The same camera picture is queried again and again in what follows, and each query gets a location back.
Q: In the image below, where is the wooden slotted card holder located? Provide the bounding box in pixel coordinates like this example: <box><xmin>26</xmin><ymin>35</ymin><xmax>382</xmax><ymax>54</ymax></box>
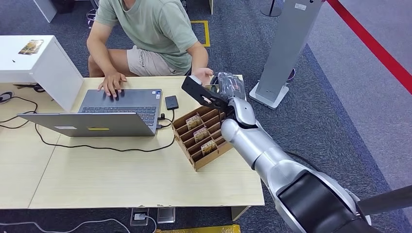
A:
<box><xmin>172</xmin><ymin>105</ymin><xmax>234</xmax><ymax>172</ymax></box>

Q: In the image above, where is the person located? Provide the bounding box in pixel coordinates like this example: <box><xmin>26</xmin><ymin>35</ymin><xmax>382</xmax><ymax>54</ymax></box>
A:
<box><xmin>86</xmin><ymin>0</ymin><xmax>214</xmax><ymax>98</ymax></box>

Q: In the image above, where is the black cable bundle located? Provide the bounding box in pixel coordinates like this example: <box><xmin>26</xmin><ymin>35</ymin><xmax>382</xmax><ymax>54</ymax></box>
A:
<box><xmin>13</xmin><ymin>83</ymin><xmax>46</xmax><ymax>94</ymax></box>

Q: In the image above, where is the person's left hand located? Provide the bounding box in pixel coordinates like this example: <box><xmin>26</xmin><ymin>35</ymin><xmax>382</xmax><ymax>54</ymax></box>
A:
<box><xmin>191</xmin><ymin>67</ymin><xmax>214</xmax><ymax>87</ymax></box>

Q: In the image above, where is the white furniture panel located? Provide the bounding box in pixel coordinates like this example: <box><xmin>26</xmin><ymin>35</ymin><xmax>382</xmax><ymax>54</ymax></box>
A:
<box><xmin>32</xmin><ymin>0</ymin><xmax>58</xmax><ymax>23</ymax></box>

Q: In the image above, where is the person's right hand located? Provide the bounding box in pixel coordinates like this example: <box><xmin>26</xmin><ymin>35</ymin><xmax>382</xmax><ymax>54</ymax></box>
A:
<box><xmin>98</xmin><ymin>71</ymin><xmax>128</xmax><ymax>98</ymax></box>

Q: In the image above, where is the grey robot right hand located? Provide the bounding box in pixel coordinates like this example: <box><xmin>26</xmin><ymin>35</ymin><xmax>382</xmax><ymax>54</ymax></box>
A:
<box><xmin>210</xmin><ymin>72</ymin><xmax>247</xmax><ymax>101</ymax></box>

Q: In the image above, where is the floor socket with plug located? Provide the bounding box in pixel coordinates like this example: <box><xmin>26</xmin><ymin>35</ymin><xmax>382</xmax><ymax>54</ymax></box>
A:
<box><xmin>129</xmin><ymin>208</ymin><xmax>151</xmax><ymax>227</ymax></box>

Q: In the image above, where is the yellow patterned sheet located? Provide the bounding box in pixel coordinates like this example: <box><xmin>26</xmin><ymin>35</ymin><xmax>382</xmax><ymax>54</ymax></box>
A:
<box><xmin>155</xmin><ymin>224</ymin><xmax>241</xmax><ymax>233</ymax></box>

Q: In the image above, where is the grey open laptop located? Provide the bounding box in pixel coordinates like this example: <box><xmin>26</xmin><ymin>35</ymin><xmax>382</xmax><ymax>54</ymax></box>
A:
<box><xmin>17</xmin><ymin>89</ymin><xmax>163</xmax><ymax>138</ymax></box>

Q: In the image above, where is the black external drive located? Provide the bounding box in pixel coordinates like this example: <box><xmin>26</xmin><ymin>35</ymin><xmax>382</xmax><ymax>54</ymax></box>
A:
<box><xmin>165</xmin><ymin>95</ymin><xmax>179</xmax><ymax>111</ymax></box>

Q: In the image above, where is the white cabinet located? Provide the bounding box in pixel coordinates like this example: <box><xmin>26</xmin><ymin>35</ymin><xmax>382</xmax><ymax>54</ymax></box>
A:
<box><xmin>0</xmin><ymin>34</ymin><xmax>85</xmax><ymax>112</ymax></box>

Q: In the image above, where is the grey pillar with white base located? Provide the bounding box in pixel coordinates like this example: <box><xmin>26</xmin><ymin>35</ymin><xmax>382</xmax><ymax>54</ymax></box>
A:
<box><xmin>248</xmin><ymin>0</ymin><xmax>323</xmax><ymax>110</ymax></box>

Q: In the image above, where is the wooden table leg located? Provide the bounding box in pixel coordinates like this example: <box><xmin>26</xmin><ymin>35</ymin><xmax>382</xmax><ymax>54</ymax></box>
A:
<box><xmin>230</xmin><ymin>205</ymin><xmax>251</xmax><ymax>222</ymax></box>

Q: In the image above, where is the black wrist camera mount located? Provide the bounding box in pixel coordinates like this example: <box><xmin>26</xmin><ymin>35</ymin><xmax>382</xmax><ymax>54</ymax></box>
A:
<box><xmin>181</xmin><ymin>75</ymin><xmax>233</xmax><ymax>114</ymax></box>

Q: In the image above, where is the looped black cable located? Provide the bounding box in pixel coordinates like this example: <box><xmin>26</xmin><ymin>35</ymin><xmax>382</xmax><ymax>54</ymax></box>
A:
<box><xmin>0</xmin><ymin>96</ymin><xmax>38</xmax><ymax>130</ymax></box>

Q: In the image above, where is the long black power cable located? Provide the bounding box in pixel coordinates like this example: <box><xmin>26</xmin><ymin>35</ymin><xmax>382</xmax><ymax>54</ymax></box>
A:
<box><xmin>34</xmin><ymin>123</ymin><xmax>176</xmax><ymax>153</ymax></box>

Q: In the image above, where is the grey round object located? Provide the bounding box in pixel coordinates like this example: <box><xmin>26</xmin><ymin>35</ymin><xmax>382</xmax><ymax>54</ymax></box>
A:
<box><xmin>0</xmin><ymin>91</ymin><xmax>15</xmax><ymax>104</ymax></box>

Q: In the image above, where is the floor socket cover plate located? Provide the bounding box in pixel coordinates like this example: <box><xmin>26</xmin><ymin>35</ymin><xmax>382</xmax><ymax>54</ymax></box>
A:
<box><xmin>156</xmin><ymin>207</ymin><xmax>176</xmax><ymax>224</ymax></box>

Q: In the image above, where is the white floor cable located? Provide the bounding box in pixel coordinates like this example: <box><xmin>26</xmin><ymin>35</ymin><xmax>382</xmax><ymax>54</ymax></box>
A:
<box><xmin>0</xmin><ymin>214</ymin><xmax>158</xmax><ymax>233</ymax></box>

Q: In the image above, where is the short black drive cable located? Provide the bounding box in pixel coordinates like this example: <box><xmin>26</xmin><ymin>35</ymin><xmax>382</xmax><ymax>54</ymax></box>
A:
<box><xmin>156</xmin><ymin>109</ymin><xmax>175</xmax><ymax>130</ymax></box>

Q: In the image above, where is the chair base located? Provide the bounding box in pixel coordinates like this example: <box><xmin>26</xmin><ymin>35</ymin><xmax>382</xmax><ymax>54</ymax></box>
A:
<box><xmin>86</xmin><ymin>0</ymin><xmax>99</xmax><ymax>28</ymax></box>

